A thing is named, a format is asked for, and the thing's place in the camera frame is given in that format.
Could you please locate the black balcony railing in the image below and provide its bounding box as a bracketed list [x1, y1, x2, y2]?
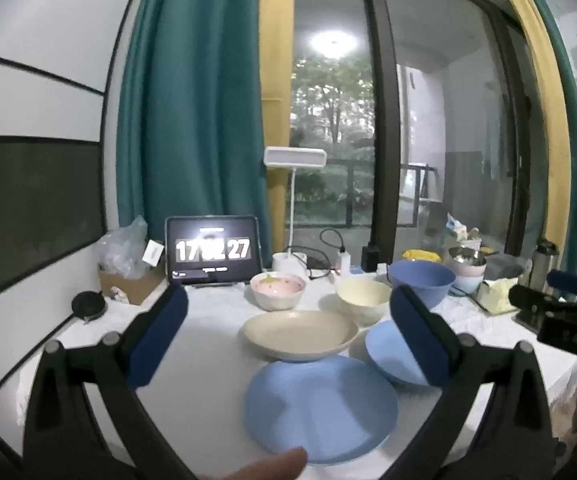
[325, 157, 441, 228]

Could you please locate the small blue plate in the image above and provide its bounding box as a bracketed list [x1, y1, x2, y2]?
[365, 321, 436, 387]

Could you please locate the clear plastic bag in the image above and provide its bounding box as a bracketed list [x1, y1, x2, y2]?
[97, 216, 150, 278]

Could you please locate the yellow curtain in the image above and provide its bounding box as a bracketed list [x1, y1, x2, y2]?
[488, 0, 576, 261]
[259, 0, 296, 257]

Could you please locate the black round device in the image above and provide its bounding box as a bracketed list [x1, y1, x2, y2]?
[71, 291, 106, 323]

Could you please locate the large blue bowl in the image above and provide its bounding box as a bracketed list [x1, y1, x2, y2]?
[387, 260, 456, 310]

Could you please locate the white charger with cable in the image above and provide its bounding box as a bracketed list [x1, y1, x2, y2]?
[318, 229, 347, 253]

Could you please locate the cream bowl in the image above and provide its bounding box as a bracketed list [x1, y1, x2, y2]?
[335, 279, 393, 326]

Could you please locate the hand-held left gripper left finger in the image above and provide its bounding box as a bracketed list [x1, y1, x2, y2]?
[22, 285, 203, 480]

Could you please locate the grey cloth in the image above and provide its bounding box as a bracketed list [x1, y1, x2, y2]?
[485, 254, 524, 281]

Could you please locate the white power strip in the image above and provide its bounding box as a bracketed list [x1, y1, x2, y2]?
[308, 265, 389, 279]

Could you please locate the dark window frame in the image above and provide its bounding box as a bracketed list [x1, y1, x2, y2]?
[358, 0, 404, 266]

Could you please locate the teal curtain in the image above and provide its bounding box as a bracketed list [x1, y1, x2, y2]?
[116, 0, 274, 261]
[523, 0, 577, 271]

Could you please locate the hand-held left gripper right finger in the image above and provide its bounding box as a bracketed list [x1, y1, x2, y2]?
[381, 284, 566, 480]

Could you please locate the pink strawberry print bowl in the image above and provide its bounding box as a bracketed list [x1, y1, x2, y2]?
[250, 272, 306, 312]

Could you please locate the brown cardboard box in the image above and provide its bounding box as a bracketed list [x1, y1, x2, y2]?
[98, 262, 166, 306]

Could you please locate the large blue plate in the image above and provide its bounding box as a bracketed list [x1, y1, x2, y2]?
[245, 356, 399, 466]

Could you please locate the white textured tablecloth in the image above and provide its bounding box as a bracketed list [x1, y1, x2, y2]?
[18, 270, 577, 480]

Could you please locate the cream plate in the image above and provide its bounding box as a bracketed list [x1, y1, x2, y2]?
[241, 310, 360, 363]

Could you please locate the black tablet with clock display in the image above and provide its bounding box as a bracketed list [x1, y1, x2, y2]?
[165, 215, 263, 287]

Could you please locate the yellow cloth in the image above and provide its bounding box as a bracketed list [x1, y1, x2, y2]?
[478, 277, 525, 316]

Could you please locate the white desk lamp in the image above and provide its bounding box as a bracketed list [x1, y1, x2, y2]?
[264, 146, 327, 275]

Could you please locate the small white tag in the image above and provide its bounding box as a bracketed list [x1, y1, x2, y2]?
[143, 240, 164, 267]

